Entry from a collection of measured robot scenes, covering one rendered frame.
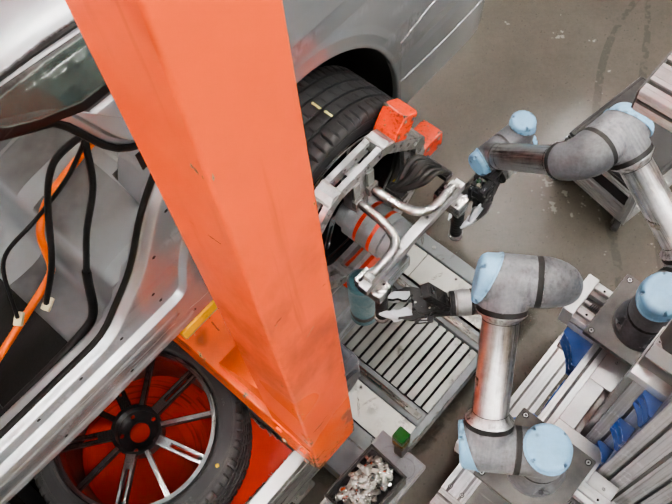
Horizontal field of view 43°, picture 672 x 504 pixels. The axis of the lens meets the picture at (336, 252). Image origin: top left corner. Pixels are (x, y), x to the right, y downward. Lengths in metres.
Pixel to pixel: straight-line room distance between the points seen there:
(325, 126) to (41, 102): 0.84
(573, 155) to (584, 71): 1.80
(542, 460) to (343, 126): 0.96
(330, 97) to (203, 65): 1.44
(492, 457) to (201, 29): 1.43
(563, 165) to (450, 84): 1.71
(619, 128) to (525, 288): 0.50
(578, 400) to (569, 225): 1.19
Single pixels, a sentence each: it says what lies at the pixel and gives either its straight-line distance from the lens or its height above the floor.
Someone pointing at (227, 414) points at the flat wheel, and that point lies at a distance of 2.65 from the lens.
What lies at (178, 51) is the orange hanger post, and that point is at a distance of 0.84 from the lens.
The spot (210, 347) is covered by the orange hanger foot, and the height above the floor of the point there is 0.68.
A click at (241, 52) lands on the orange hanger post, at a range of 0.92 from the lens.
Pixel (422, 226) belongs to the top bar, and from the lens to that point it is 2.30.
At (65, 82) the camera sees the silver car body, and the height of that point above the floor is 1.78.
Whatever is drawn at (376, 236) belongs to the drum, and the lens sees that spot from 2.37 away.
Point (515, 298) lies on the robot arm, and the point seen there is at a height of 1.30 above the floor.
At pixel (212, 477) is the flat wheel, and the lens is 2.62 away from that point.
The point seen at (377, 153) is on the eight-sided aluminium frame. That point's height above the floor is 1.12.
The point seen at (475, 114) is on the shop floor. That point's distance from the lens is 3.70.
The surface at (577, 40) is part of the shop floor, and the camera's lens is 4.00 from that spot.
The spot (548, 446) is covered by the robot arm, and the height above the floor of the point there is 1.05.
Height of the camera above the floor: 3.02
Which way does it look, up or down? 64 degrees down
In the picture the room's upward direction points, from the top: 8 degrees counter-clockwise
